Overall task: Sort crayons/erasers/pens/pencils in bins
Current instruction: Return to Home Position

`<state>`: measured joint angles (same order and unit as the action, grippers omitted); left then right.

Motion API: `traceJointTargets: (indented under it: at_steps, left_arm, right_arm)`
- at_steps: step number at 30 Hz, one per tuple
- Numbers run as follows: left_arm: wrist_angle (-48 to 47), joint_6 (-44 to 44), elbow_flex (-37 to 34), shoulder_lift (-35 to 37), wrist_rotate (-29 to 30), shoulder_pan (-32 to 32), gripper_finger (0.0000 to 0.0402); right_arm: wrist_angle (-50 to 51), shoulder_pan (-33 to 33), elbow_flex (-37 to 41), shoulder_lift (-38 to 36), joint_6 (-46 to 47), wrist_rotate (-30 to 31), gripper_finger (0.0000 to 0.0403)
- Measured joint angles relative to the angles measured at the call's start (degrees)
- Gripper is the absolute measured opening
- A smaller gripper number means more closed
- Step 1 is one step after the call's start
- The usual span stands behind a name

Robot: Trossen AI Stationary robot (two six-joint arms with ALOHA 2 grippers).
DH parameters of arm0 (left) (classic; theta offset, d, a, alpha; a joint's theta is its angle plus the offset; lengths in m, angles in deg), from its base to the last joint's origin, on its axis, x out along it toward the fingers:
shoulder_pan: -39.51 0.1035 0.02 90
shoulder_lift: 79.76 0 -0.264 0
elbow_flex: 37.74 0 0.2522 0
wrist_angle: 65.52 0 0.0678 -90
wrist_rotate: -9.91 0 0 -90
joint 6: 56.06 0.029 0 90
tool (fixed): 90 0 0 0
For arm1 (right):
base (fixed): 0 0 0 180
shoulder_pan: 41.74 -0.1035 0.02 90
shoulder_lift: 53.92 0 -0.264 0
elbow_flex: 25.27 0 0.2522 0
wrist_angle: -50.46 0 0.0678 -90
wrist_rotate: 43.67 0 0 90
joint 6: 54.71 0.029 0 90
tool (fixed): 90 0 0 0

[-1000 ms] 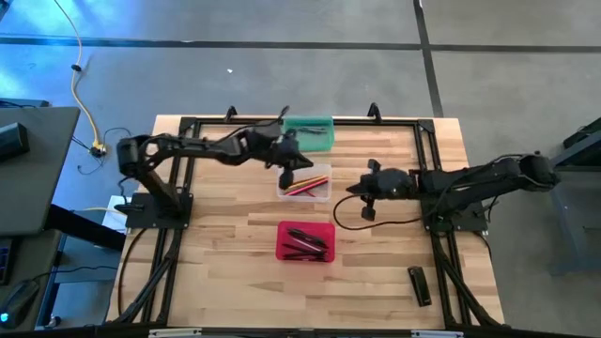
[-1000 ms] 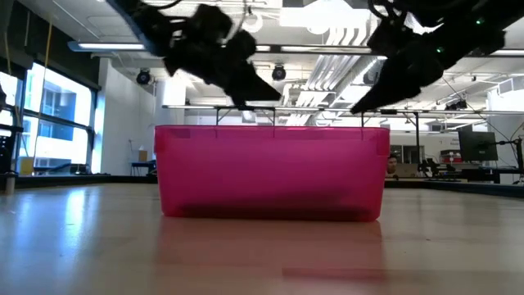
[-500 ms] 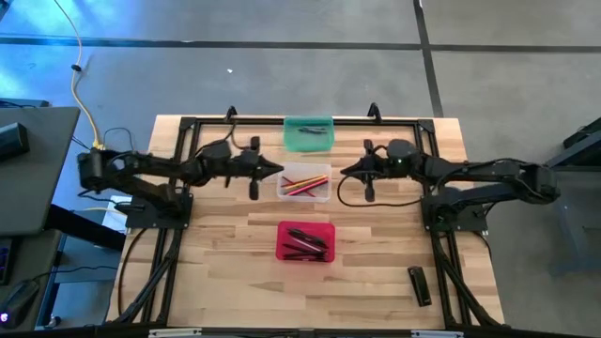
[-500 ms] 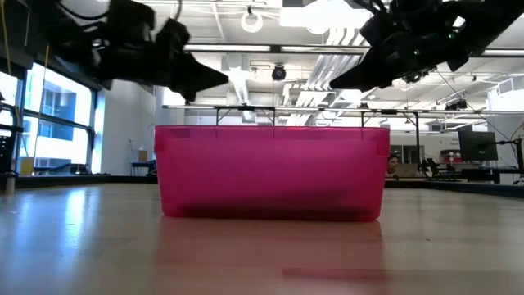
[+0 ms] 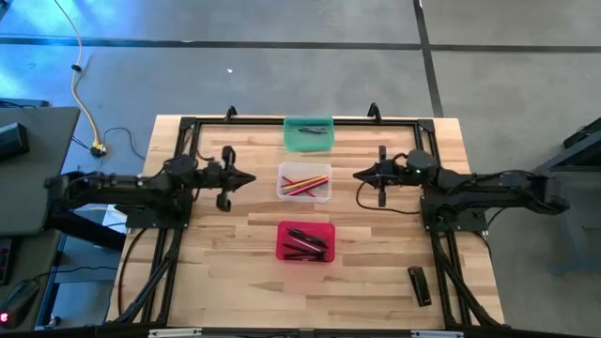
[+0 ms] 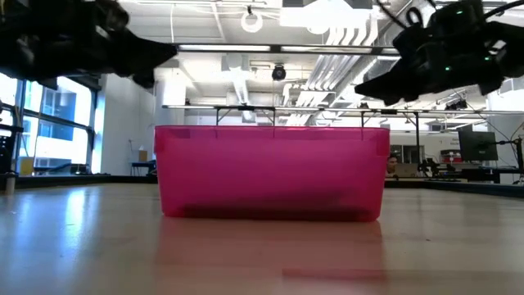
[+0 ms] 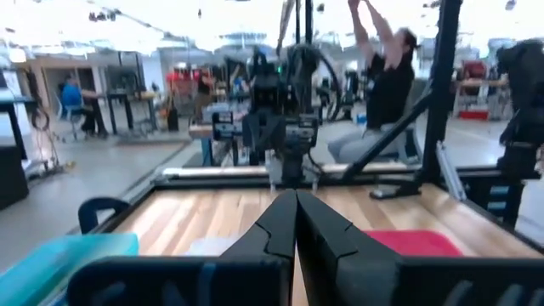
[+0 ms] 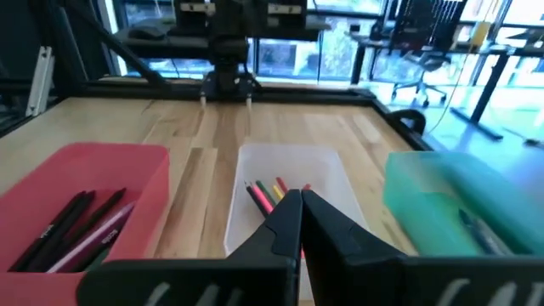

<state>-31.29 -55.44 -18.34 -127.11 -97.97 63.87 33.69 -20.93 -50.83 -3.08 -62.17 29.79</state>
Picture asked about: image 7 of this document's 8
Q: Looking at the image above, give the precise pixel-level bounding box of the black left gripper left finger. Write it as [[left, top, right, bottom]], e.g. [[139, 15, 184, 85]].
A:
[[65, 189, 298, 306]]

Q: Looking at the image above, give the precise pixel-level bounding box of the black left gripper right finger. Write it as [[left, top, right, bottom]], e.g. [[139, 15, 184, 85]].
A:
[[296, 189, 544, 306]]

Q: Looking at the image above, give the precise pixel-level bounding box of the pink-red plastic bin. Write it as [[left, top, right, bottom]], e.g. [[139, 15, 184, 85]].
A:
[[362, 229, 465, 258]]

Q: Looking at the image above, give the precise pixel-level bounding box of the red parts shelf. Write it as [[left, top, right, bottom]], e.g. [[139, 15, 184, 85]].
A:
[[165, 67, 213, 101]]

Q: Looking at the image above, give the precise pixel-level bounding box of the person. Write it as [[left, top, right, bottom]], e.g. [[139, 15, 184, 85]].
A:
[[58, 74, 110, 139], [326, 0, 421, 165]]

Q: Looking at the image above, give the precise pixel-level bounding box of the black table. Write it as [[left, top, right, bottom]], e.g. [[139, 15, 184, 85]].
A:
[[105, 89, 159, 132]]

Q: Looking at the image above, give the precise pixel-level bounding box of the green translucent plastic bin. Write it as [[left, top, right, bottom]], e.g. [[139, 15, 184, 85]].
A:
[[0, 232, 140, 306]]

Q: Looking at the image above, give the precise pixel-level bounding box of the black cabinet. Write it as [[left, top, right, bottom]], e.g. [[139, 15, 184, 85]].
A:
[[0, 95, 37, 212]]

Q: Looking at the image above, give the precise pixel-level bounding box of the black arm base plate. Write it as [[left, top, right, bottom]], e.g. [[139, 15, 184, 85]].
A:
[[265, 161, 320, 192]]

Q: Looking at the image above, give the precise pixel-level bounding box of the black aluminium table frame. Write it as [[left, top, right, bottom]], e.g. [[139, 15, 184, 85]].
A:
[[76, 0, 544, 252]]

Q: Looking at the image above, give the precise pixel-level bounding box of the black frame handle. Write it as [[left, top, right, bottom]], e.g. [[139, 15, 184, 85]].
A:
[[76, 195, 132, 235]]

